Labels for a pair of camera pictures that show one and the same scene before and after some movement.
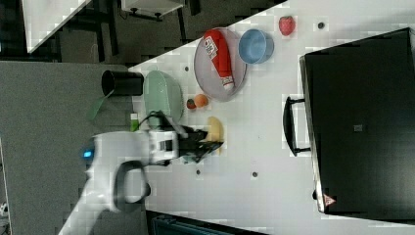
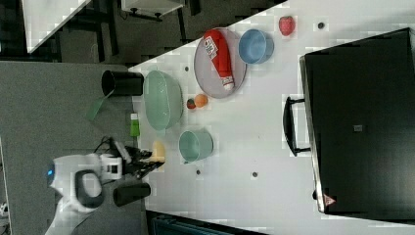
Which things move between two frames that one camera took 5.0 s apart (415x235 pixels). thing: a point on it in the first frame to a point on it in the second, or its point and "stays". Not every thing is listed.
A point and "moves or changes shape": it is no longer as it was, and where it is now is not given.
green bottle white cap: x=134 y=124 stays
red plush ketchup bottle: x=216 y=49 stays
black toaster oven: x=357 y=121 stays
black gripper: x=195 y=146 to x=139 y=168
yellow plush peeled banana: x=215 y=132 moves or changes shape
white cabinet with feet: x=157 y=7 stays
